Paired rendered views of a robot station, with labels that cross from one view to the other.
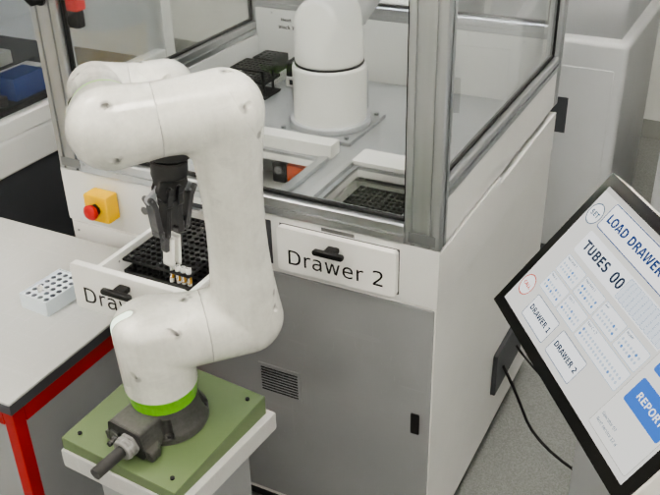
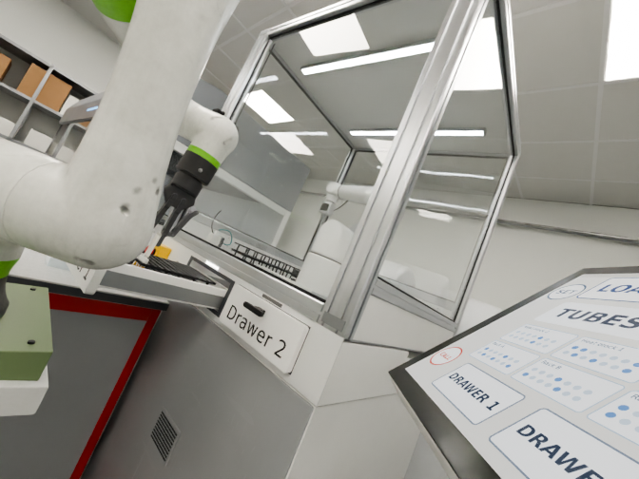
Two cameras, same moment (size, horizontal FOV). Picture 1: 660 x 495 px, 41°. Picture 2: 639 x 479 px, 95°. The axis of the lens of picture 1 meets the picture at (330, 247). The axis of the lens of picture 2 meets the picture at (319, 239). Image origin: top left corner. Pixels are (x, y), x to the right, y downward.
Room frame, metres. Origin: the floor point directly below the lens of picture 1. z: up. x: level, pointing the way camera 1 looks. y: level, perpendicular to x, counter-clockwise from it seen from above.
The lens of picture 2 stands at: (0.92, -0.24, 1.04)
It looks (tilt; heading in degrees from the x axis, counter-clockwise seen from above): 7 degrees up; 13
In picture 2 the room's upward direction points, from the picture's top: 23 degrees clockwise
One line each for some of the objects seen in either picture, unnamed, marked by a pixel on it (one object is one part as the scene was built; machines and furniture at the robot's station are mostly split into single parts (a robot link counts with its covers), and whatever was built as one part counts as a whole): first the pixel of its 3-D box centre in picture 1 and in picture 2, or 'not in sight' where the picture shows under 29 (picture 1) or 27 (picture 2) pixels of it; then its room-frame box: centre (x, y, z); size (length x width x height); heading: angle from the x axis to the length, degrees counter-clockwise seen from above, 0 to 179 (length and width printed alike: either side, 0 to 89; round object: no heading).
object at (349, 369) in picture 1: (331, 302); (256, 416); (2.21, 0.00, 0.40); 1.03 x 0.95 x 0.80; 62
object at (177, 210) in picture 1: (176, 207); (173, 217); (1.61, 0.32, 1.03); 0.04 x 0.01 x 0.11; 50
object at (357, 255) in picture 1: (336, 259); (259, 323); (1.66, -0.01, 0.87); 0.29 x 0.02 x 0.11; 62
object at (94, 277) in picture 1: (130, 298); (86, 252); (1.52, 0.41, 0.87); 0.29 x 0.02 x 0.11; 62
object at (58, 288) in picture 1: (54, 292); (73, 261); (1.70, 0.64, 0.78); 0.12 x 0.08 x 0.04; 148
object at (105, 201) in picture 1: (100, 206); (158, 253); (1.94, 0.57, 0.88); 0.07 x 0.05 x 0.07; 62
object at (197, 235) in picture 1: (187, 255); (164, 275); (1.70, 0.32, 0.87); 0.22 x 0.18 x 0.06; 152
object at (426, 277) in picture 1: (325, 157); (300, 310); (2.21, 0.00, 0.87); 1.02 x 0.95 x 0.14; 62
